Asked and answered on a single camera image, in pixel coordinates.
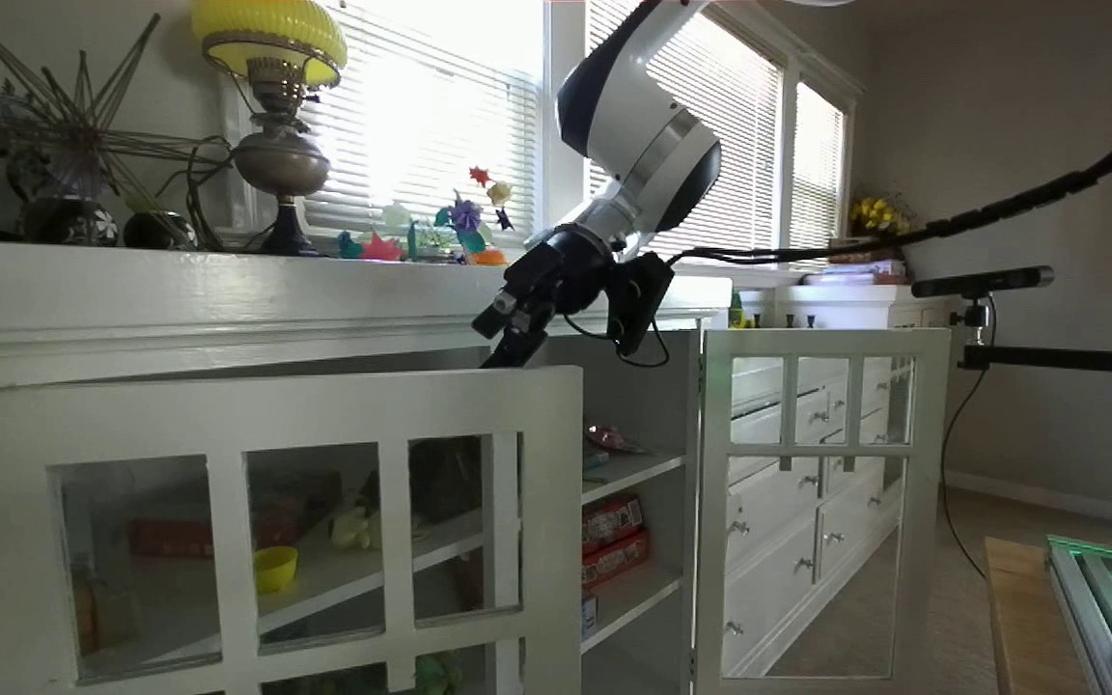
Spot colourful toy flower bouquet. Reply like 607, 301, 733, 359
431, 161, 521, 265

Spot black stereo camera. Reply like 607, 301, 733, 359
906, 261, 1059, 301

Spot wooden board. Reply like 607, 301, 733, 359
982, 533, 1100, 695

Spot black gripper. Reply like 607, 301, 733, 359
469, 225, 617, 369

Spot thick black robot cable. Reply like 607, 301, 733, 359
666, 81, 1112, 272

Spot white dresser with knobs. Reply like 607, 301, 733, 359
719, 273, 924, 681

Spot dark round ornament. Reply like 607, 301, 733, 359
22, 189, 125, 247
118, 210, 206, 254

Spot white built-in cabinet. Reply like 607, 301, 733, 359
0, 237, 742, 695

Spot pink plastic toy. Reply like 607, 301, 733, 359
360, 233, 405, 265

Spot red game box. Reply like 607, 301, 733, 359
580, 530, 655, 599
580, 493, 652, 560

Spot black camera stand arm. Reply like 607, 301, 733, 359
944, 295, 1112, 378

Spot metal robot base stand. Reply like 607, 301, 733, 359
1047, 533, 1112, 695

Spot white window blind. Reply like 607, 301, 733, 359
782, 85, 850, 272
302, 0, 549, 251
583, 0, 786, 272

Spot yellow shade oil lamp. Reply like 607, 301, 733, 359
185, 0, 352, 257

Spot white glass-pane cabinet door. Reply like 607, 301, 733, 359
690, 324, 953, 695
0, 362, 588, 695

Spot thin black camera cable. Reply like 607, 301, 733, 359
935, 369, 993, 584

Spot clear box of green toys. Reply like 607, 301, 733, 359
408, 649, 469, 695

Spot yellow flowers in pot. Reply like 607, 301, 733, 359
826, 192, 916, 272

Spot metal starburst ornament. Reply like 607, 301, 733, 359
0, 0, 220, 247

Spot brown-red box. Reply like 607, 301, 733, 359
126, 514, 216, 562

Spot teal white plastic toy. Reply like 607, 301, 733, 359
403, 211, 458, 265

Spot pale yellow toy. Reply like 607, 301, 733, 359
324, 499, 378, 557

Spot small yellow cup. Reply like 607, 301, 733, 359
251, 546, 305, 599

